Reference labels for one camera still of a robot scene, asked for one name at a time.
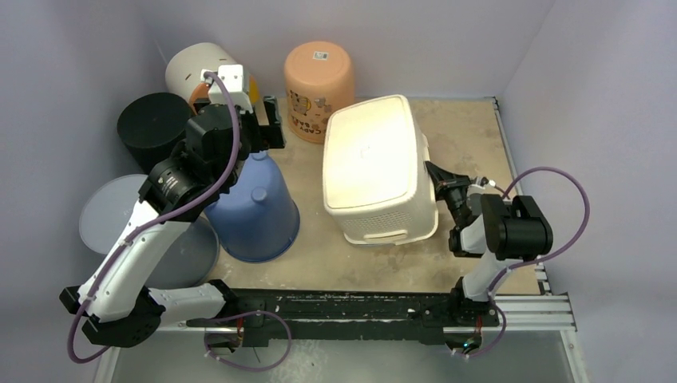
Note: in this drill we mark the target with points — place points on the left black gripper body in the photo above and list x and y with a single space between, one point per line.
250 135

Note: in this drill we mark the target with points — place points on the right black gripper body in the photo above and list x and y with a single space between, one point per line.
454 183

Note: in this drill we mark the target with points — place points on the black large bucket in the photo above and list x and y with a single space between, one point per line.
151 126

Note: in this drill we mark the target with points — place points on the cream laundry basket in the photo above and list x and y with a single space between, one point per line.
375 183

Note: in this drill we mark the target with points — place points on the orange bucket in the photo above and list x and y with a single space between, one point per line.
319 79

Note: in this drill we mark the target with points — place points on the blue bucket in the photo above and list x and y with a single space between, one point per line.
257 220

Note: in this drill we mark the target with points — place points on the grey lavender bucket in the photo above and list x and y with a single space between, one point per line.
186 263

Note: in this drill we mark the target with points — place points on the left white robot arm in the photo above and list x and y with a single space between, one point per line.
115 307

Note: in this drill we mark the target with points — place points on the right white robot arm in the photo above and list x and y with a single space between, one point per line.
498 232

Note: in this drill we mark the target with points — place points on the white orange yellow drum toy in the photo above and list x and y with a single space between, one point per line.
182 75

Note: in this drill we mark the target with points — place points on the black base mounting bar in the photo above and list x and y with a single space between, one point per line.
267 314

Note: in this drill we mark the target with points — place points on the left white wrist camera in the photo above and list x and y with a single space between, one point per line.
236 80

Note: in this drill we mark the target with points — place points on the aluminium rail frame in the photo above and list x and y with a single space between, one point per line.
320 260

